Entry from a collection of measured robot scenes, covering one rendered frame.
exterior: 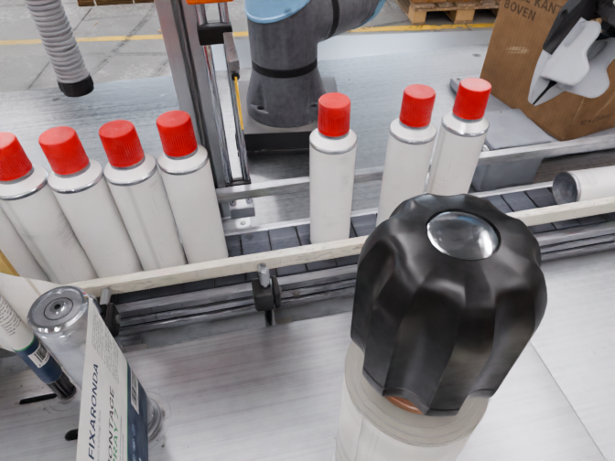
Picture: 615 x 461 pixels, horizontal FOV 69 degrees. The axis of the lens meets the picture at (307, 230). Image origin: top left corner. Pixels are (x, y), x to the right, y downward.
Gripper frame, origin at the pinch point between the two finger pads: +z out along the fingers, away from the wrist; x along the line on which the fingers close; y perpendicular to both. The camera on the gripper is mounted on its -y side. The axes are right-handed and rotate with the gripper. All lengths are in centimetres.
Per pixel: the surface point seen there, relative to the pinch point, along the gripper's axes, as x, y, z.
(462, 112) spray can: -7.9, 1.8, 5.3
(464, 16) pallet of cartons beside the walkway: 180, -287, 11
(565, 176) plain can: 16.3, -0.9, 7.3
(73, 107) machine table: -46, -53, 53
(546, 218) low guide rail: 12.0, 4.9, 11.5
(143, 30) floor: -28, -325, 136
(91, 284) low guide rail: -38, 5, 39
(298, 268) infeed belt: -15.3, 4.8, 30.2
